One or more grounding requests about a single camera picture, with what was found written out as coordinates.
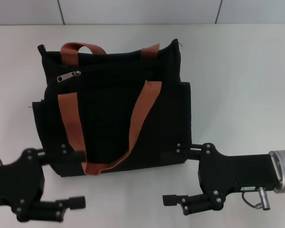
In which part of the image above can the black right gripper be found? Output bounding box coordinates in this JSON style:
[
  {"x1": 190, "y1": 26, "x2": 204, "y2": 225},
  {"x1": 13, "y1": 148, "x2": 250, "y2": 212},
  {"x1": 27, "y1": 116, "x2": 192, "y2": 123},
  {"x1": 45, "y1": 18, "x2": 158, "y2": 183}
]
[{"x1": 161, "y1": 142, "x2": 280, "y2": 216}]

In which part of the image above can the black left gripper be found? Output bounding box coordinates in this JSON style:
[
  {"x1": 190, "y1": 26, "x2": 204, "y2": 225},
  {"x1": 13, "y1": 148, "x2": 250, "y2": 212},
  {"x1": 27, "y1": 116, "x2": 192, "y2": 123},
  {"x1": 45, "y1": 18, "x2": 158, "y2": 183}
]
[{"x1": 0, "y1": 143, "x2": 87, "y2": 223}]

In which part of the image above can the black bag with brown handles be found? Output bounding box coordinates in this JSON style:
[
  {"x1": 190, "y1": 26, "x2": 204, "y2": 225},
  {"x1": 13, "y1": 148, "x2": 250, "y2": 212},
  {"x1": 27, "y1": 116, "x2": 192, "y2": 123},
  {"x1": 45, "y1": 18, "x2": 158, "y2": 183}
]
[{"x1": 28, "y1": 38, "x2": 193, "y2": 178}]

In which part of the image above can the grey right gripper cable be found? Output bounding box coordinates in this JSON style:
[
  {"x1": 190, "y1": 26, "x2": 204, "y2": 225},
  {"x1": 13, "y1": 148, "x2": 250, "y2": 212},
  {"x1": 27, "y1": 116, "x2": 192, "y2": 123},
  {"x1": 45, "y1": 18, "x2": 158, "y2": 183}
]
[{"x1": 241, "y1": 187, "x2": 272, "y2": 211}]

